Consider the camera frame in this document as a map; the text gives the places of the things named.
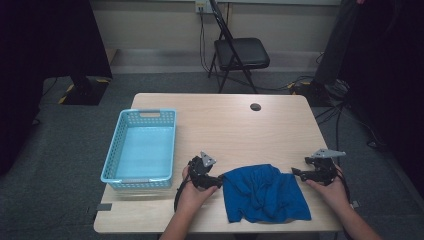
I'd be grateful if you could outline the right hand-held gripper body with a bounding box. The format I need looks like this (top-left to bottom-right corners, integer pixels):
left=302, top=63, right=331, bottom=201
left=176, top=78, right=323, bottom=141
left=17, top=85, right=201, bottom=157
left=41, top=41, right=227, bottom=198
left=304, top=148, right=347, bottom=187

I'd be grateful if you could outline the person's right hand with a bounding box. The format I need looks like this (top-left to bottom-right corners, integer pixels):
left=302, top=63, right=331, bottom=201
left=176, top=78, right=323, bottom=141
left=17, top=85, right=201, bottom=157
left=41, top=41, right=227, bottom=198
left=304, top=164, right=352, bottom=212

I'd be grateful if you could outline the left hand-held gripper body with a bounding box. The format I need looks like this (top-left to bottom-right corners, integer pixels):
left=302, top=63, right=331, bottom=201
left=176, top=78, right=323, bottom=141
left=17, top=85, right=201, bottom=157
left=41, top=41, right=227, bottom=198
left=187, top=151, right=218, bottom=188

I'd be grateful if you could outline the person's left hand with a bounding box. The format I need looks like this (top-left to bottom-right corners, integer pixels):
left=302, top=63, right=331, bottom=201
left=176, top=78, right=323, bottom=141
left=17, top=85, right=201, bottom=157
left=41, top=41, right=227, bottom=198
left=176, top=165, right=219, bottom=214

